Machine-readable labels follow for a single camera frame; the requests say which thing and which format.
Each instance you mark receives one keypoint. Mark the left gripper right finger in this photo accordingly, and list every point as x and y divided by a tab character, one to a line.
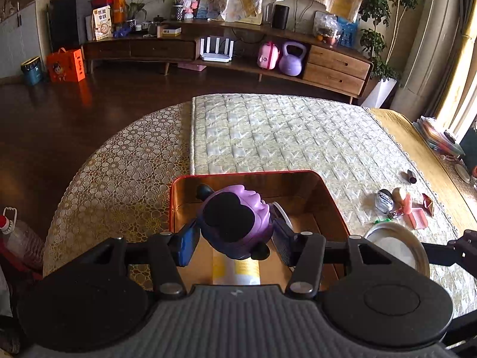
304	252

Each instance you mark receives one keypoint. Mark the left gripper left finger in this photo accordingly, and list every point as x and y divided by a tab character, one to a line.
169	251

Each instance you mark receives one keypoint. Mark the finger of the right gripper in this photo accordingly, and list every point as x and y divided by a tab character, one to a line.
462	252

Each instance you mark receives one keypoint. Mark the white frame sunglasses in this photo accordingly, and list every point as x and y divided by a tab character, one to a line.
278	212

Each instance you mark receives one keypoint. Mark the pink comb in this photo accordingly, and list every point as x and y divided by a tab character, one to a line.
417	219

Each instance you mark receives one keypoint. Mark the white yellow bottle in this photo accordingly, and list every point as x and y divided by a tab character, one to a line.
227	271

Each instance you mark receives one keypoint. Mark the round metal tin lid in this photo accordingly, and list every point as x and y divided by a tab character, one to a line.
401	243

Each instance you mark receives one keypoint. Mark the orange pink small stick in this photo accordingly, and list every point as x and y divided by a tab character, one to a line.
407	204

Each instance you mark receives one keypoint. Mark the purple sheep toy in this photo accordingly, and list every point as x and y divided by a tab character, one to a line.
235	221

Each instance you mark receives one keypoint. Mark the green small toy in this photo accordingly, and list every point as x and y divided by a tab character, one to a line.
383	220

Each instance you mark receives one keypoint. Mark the beige garlic shaped toy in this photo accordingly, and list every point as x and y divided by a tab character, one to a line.
399	195

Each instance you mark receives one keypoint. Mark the dark lipstick tube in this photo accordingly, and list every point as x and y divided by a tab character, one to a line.
411	177

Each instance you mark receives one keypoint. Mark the red metal tin box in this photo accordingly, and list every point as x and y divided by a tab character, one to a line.
302	194

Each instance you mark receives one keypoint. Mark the lace tablecloth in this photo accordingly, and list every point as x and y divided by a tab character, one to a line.
123	189

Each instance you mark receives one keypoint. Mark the yellow table runner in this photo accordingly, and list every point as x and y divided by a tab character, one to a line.
429	165

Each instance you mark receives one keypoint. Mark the quilted cream table mat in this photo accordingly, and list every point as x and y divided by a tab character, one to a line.
344	144

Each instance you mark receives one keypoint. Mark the stack of books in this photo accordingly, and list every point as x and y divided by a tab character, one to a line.
435	138

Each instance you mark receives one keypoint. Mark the plastic water bottle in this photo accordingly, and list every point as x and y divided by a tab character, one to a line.
21	240

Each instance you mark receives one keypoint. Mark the white standing air conditioner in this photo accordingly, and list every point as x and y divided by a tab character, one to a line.
431	56

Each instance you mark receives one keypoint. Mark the purple kettlebell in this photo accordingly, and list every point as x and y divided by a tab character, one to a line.
290	64

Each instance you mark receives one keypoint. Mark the pink toy case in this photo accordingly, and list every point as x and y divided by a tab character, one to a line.
268	56

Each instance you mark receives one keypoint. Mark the wooden tv cabinet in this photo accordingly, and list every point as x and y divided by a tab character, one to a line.
236	46

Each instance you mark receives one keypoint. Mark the white wifi router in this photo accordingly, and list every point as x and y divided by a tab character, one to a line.
216	49

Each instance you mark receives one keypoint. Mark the orange gift box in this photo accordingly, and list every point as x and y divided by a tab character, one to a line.
66	66

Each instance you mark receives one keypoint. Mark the potted green tree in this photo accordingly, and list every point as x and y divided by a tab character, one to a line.
379	41

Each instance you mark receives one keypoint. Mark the bag of fruit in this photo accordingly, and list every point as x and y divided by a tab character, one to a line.
326	28

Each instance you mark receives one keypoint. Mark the blue box on cabinet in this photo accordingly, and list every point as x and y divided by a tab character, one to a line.
348	31

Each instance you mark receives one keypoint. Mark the blue trash bin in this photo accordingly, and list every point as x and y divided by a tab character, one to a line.
32	71

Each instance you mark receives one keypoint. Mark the snack box with cartoon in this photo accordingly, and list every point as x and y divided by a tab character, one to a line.
101	23

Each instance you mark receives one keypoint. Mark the black speaker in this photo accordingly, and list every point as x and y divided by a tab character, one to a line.
280	17

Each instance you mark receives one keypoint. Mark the black cabinet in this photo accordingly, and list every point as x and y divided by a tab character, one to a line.
67	23

